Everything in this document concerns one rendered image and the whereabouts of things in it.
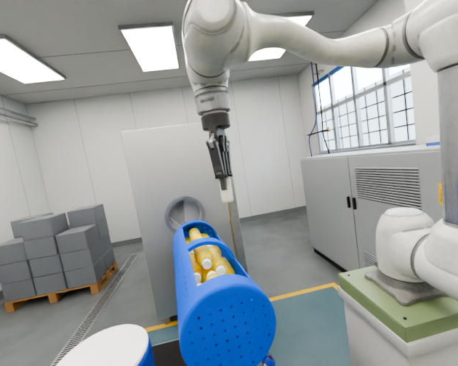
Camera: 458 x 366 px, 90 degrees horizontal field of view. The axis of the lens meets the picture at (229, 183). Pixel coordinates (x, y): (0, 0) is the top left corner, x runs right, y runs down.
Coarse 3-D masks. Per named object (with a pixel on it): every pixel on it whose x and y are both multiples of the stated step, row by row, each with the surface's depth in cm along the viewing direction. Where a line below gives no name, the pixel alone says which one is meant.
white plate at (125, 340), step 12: (96, 336) 81; (108, 336) 80; (120, 336) 79; (132, 336) 78; (144, 336) 77; (84, 348) 76; (96, 348) 75; (108, 348) 74; (120, 348) 73; (132, 348) 72; (144, 348) 72; (60, 360) 72; (72, 360) 71; (84, 360) 70; (96, 360) 70; (108, 360) 69; (120, 360) 68; (132, 360) 68
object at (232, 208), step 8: (232, 176) 169; (232, 184) 169; (232, 208) 170; (232, 216) 170; (232, 224) 172; (240, 224) 173; (232, 232) 177; (240, 232) 173; (240, 240) 173; (240, 248) 173; (240, 256) 174
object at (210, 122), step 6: (210, 114) 57; (216, 114) 57; (222, 114) 58; (228, 114) 60; (204, 120) 58; (210, 120) 57; (216, 120) 57; (222, 120) 58; (228, 120) 59; (204, 126) 59; (210, 126) 58; (216, 126) 57; (222, 126) 58; (228, 126) 60; (210, 132) 58; (216, 132) 57; (222, 132) 62; (216, 138) 57
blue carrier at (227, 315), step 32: (192, 224) 147; (224, 256) 128; (192, 288) 69; (224, 288) 63; (256, 288) 66; (192, 320) 61; (224, 320) 64; (256, 320) 66; (192, 352) 62; (224, 352) 64; (256, 352) 67
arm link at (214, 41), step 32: (192, 0) 37; (224, 0) 36; (192, 32) 38; (224, 32) 37; (256, 32) 43; (288, 32) 45; (384, 32) 60; (192, 64) 48; (224, 64) 45; (320, 64) 62; (352, 64) 64
